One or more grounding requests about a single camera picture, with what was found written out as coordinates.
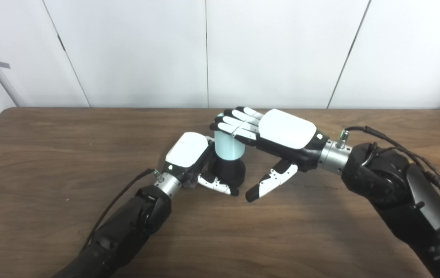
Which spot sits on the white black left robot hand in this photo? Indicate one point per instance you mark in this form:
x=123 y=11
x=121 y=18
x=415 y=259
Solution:
x=187 y=148

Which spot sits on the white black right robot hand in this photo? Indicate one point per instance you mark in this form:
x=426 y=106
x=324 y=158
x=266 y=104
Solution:
x=287 y=129

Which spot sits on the light blue cup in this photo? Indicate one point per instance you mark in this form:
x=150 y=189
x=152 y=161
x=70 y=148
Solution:
x=227 y=148

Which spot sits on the black flared nozzle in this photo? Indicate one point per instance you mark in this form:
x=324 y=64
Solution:
x=229 y=172

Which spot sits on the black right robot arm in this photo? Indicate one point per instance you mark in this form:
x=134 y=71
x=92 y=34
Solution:
x=405 y=193

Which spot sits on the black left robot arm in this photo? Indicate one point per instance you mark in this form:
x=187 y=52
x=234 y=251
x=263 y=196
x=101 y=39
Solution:
x=127 y=227

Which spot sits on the black wall panel hinge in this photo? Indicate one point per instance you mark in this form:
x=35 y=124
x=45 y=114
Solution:
x=61 y=43

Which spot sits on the grey wall label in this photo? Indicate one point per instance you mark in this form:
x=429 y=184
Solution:
x=4 y=65

